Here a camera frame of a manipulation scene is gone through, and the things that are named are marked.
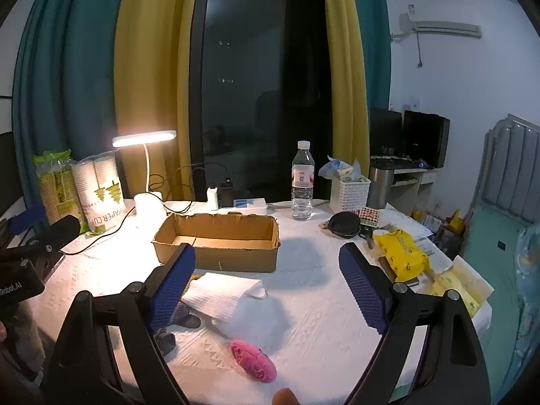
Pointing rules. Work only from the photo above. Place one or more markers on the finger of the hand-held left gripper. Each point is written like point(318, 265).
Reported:
point(63, 228)
point(26, 217)

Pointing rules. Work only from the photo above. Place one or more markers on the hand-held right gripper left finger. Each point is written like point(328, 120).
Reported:
point(173, 289)

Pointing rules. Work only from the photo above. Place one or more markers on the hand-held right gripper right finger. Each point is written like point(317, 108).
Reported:
point(365, 291)

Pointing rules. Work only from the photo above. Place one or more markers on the grey dotted sock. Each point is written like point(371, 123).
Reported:
point(187, 317)

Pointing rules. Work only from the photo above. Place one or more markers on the white embossed towel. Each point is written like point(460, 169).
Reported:
point(223, 293)

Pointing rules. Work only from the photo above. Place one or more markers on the brown cardboard box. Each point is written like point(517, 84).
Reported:
point(236, 258)

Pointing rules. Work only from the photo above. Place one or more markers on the pink fluffy pad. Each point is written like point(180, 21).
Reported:
point(253, 360)

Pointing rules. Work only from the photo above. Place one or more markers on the person's right hand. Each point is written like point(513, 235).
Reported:
point(286, 397)

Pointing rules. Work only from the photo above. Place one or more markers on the green paper cup pack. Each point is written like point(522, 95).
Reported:
point(55, 194)

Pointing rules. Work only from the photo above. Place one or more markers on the white paper cup pack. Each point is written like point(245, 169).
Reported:
point(101, 202)

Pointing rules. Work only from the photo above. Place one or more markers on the black round pouch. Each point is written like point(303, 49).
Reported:
point(344, 223)

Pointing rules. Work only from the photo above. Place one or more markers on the red patterned card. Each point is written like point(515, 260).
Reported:
point(369, 216)

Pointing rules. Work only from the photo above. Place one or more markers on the white desk lamp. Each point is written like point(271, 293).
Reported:
point(149, 211)

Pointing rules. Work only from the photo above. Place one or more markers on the white perforated basket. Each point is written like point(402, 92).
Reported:
point(349, 196)

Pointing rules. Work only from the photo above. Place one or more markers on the pale yellow tissue pack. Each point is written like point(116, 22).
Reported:
point(464, 287)

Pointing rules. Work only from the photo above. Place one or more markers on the white charger plug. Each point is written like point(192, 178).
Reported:
point(212, 197)

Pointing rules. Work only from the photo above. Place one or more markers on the stainless steel cup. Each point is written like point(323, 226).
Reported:
point(379, 187)

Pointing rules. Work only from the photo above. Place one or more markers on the black charger plug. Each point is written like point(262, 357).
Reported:
point(226, 194)

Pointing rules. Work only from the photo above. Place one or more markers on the white power strip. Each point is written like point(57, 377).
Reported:
point(253, 207)

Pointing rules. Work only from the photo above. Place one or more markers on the white computer desk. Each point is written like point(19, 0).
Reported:
point(407, 177)

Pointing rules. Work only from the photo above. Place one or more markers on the clear plastic water bottle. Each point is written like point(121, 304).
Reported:
point(303, 185)

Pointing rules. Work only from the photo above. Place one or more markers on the blue plastic bag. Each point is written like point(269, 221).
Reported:
point(333, 168)

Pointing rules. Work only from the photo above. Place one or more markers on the bed with teal sheet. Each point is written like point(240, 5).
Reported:
point(493, 270)

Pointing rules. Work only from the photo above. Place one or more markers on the teal curtain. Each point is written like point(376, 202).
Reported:
point(377, 42)
point(67, 71)

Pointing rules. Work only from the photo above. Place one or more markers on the black computer monitor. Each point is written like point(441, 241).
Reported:
point(386, 130)
point(426, 137)

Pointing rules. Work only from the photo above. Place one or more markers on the blue patterned blanket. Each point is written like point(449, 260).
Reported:
point(529, 295)

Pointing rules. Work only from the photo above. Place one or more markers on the yellow curtain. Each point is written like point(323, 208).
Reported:
point(344, 59)
point(156, 59)

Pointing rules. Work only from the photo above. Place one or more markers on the grey padded headboard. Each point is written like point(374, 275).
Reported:
point(510, 160)

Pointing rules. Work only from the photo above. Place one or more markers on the dark window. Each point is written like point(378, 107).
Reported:
point(261, 71)

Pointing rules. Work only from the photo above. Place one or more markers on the white air conditioner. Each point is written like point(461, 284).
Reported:
point(443, 27)

